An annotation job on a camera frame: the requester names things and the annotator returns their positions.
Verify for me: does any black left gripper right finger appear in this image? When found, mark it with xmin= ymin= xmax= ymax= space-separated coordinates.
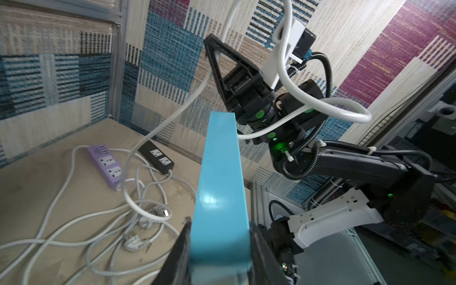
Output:
xmin=248 ymin=222 xmax=289 ymax=285

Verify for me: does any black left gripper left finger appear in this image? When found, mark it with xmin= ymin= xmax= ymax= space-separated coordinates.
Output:
xmin=152 ymin=217 xmax=192 ymax=285

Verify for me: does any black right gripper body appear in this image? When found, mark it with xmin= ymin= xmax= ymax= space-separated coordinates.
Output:
xmin=222 ymin=65 xmax=274 ymax=125

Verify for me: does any grey storage shelving rack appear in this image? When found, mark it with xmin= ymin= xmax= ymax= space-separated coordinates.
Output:
xmin=366 ymin=84 xmax=456 ymax=275

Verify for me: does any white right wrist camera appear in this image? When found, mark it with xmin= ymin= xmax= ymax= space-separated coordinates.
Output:
xmin=261 ymin=18 xmax=317 ymax=89

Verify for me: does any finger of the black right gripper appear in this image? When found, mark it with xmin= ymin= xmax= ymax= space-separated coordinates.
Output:
xmin=204 ymin=34 xmax=260 ymax=104

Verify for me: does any teal power strip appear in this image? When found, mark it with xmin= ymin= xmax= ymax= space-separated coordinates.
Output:
xmin=190 ymin=112 xmax=251 ymax=272

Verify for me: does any black power strip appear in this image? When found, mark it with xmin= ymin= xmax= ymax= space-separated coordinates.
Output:
xmin=138 ymin=141 xmax=175 ymax=175

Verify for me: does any black corrugated cable conduit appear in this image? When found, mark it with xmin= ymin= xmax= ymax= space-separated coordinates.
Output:
xmin=275 ymin=51 xmax=433 ymax=181

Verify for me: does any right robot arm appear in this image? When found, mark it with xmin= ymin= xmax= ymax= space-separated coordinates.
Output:
xmin=204 ymin=34 xmax=435 ymax=285

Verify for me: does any purple power strip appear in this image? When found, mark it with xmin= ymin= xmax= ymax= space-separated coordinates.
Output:
xmin=87 ymin=145 xmax=122 ymax=191

